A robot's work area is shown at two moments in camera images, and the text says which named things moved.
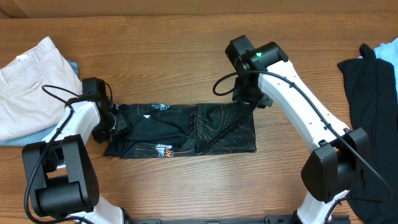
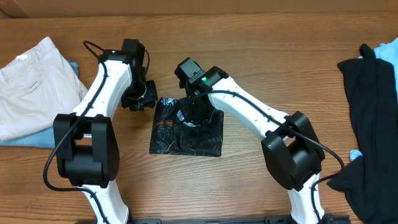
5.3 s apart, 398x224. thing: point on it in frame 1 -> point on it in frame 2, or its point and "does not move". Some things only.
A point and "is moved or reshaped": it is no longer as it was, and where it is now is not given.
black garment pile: x=372 y=90 does not move
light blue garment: x=388 y=52 does not move
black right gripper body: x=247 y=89 -> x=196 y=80
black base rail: x=292 y=219 does not move
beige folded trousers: x=35 y=88 does not move
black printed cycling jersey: x=165 y=130 is moved or reshaped
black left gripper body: x=114 y=125 -> x=140 y=94
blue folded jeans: x=38 y=137 does not move
